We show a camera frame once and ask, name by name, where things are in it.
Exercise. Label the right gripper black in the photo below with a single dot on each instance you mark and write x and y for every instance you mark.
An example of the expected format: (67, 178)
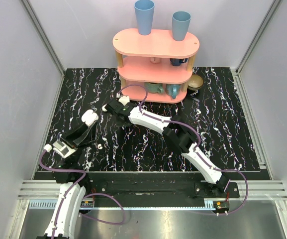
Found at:
(120, 124)

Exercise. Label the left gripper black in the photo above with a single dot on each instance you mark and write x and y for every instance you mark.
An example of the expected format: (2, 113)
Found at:
(73, 139)

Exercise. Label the white earbuds charging case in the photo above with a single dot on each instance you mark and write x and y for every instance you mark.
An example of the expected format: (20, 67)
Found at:
(89, 117)

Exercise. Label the white oval pebble case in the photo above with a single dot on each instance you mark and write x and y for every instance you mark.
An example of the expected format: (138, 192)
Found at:
(104, 108)

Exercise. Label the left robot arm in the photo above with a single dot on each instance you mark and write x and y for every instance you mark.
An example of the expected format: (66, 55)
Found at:
(73, 180)

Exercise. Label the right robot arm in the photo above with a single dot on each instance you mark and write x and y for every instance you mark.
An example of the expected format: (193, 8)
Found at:
(179, 137)

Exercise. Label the teal glazed ceramic mug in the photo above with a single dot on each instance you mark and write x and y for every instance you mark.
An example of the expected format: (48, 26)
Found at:
(154, 88)

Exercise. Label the blue butterfly mug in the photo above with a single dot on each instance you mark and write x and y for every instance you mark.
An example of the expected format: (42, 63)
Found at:
(173, 90)

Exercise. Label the pink mug on shelf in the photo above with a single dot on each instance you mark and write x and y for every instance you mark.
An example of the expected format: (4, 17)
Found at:
(155, 60)

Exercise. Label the pink three-tier wooden shelf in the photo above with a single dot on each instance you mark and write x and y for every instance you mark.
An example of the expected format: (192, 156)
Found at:
(134, 51)

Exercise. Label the left orange connector board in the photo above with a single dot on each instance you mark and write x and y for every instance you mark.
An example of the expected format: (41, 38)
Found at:
(87, 204)

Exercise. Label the orange connector board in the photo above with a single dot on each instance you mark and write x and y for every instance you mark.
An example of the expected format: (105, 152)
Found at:
(87, 204)
(222, 205)

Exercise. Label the dark blue mug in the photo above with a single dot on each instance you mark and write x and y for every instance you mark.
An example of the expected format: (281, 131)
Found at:
(178, 62)

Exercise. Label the brown ceramic bowl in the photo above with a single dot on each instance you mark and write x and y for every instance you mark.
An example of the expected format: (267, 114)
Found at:
(195, 82)

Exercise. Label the left light blue cup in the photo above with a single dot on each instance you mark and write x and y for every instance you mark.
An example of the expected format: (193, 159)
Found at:
(144, 11)

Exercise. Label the light blue cup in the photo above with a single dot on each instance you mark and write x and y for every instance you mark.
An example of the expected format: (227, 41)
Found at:
(144, 11)
(180, 24)

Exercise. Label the right light blue cup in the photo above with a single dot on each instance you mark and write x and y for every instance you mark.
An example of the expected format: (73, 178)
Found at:
(180, 24)

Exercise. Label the right orange connector board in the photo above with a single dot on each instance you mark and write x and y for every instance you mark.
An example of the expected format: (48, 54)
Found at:
(222, 205)

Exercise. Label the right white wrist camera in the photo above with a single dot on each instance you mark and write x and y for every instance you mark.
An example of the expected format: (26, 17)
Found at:
(124, 99)

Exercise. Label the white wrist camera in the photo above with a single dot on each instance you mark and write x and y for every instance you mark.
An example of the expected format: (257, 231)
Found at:
(124, 99)
(63, 149)

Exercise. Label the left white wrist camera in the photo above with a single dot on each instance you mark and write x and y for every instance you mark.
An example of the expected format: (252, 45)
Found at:
(63, 149)

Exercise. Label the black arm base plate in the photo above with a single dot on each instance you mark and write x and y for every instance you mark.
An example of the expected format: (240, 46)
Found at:
(190, 184)

